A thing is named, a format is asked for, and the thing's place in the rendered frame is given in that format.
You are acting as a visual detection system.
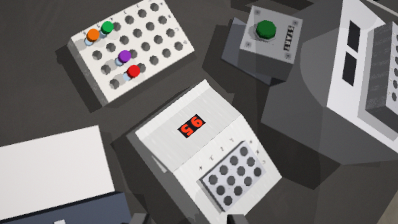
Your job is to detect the green-capped tube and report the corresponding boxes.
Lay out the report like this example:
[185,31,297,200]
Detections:
[99,21,114,39]

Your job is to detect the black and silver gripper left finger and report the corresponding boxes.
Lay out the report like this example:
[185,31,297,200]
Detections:
[121,213,152,224]

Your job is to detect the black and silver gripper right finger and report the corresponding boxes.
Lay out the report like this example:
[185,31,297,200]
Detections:
[227,214,249,224]

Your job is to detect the orange-capped tube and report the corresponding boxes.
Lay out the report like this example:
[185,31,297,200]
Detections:
[84,29,99,46]

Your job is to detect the red-capped tube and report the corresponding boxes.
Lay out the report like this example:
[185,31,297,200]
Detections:
[123,65,140,81]

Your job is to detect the white tube rack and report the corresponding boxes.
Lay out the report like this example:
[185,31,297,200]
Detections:
[67,0,194,107]

